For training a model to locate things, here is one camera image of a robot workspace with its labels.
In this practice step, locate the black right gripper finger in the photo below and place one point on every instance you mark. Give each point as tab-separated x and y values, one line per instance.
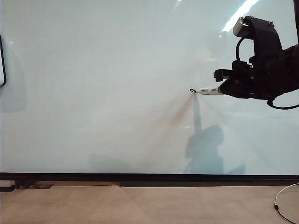
236	88
223	74

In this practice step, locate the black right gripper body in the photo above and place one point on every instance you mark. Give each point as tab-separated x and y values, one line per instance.
259	77

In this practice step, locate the white whiteboard marker pen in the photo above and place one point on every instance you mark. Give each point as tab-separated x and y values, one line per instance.
206	90

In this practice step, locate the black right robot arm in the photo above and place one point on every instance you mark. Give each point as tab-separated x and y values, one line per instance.
290	70

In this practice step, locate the black whiteboard tray ledge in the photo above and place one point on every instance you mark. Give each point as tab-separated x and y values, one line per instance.
210	184

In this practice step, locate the white panel with black edge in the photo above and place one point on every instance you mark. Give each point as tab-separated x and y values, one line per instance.
1	60

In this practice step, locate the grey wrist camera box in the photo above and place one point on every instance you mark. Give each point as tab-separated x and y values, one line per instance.
240	26

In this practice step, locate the black vertical post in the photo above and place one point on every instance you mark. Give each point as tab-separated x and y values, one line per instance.
296	21

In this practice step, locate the white glass whiteboard black frame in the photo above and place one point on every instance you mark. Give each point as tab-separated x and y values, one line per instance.
93	93

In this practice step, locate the dark flat floor bracket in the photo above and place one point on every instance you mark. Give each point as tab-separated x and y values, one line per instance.
39	186

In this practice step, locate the black metal frame foot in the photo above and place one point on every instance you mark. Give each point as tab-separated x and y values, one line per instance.
8	188

